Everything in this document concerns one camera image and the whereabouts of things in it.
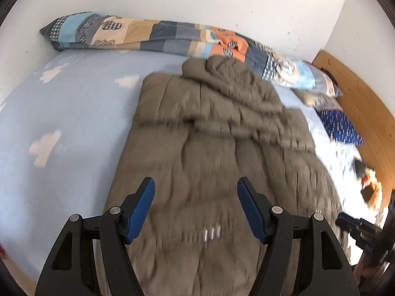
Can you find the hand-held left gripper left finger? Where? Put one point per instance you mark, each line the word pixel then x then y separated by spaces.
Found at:
pixel 140 209

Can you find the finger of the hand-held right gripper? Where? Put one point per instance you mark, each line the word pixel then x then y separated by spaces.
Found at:
pixel 347 221

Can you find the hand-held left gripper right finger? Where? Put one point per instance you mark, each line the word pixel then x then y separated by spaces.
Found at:
pixel 253 209

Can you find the brown puffer jacket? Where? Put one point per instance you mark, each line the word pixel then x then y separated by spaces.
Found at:
pixel 209 129

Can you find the yellow floral cloth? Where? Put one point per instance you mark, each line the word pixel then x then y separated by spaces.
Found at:
pixel 375 188

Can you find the black pouch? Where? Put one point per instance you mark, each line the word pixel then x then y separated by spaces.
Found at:
pixel 359 168

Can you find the navy patterned pillow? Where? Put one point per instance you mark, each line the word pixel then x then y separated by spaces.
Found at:
pixel 339 126

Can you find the light blue cloud bed sheet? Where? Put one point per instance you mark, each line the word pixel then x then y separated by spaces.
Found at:
pixel 77 114

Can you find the wooden headboard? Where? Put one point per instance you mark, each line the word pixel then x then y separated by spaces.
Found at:
pixel 364 104

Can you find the beige pillow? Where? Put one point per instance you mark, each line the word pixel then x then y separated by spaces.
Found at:
pixel 317 98

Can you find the dark red pillow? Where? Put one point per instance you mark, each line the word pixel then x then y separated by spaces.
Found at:
pixel 330 77

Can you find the patchwork quilt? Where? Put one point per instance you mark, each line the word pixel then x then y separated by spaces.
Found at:
pixel 148 34

